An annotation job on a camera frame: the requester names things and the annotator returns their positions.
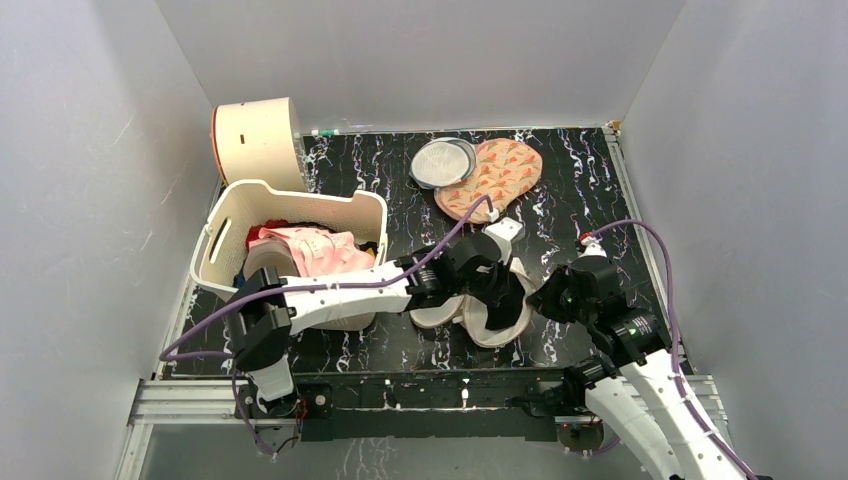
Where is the white mesh laundry bag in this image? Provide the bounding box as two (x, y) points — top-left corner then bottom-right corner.
(410, 258), (537, 348)

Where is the pink bra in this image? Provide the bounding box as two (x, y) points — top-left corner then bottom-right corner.
(251, 227), (375, 277)

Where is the cream plastic laundry basket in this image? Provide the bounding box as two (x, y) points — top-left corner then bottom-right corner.
(190, 180), (388, 301)

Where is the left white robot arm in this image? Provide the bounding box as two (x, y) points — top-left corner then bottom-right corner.
(225, 219), (535, 416)

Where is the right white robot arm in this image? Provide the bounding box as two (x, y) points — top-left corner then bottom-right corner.
(528, 255), (755, 479)

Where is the beige bra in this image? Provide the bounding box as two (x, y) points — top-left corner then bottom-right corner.
(242, 238), (300, 287)

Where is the red garment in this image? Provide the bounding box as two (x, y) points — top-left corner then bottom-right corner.
(246, 219), (290, 250)

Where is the cream cylindrical drum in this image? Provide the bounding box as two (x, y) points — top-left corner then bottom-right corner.
(210, 97), (309, 192)

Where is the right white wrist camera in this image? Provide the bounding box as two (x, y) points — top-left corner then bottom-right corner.
(577, 232), (607, 258)

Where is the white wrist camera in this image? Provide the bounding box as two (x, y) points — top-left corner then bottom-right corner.
(482, 216), (525, 265)
(577, 232), (607, 258)

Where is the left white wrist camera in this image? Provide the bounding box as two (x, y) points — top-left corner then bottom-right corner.
(482, 216), (525, 265)

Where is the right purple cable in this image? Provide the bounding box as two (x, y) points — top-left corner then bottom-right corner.
(582, 219), (763, 480)

